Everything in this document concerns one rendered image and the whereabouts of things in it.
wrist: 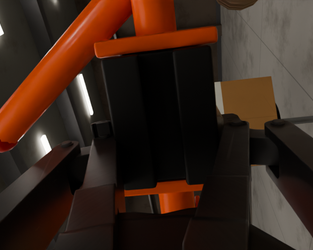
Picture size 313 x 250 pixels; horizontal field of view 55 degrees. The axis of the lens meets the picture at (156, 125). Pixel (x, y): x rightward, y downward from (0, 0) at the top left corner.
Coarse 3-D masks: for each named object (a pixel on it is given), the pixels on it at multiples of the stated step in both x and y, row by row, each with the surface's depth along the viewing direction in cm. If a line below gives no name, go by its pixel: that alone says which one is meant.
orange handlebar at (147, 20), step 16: (144, 0) 15; (160, 0) 15; (144, 16) 15; (160, 16) 15; (144, 32) 15; (160, 32) 15; (176, 192) 17; (192, 192) 18; (160, 208) 19; (176, 208) 18
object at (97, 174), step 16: (96, 128) 16; (96, 144) 15; (112, 144) 14; (96, 160) 13; (112, 160) 12; (96, 176) 11; (112, 176) 11; (80, 192) 9; (96, 192) 9; (112, 192) 9; (80, 208) 8; (96, 208) 8; (112, 208) 8; (80, 224) 7; (96, 224) 7; (112, 224) 7; (64, 240) 6; (80, 240) 6; (96, 240) 6; (112, 240) 6
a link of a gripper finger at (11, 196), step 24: (72, 144) 15; (48, 168) 12; (0, 192) 11; (24, 192) 11; (48, 192) 12; (72, 192) 14; (0, 216) 9; (24, 216) 10; (48, 216) 12; (0, 240) 9; (24, 240) 10; (48, 240) 11
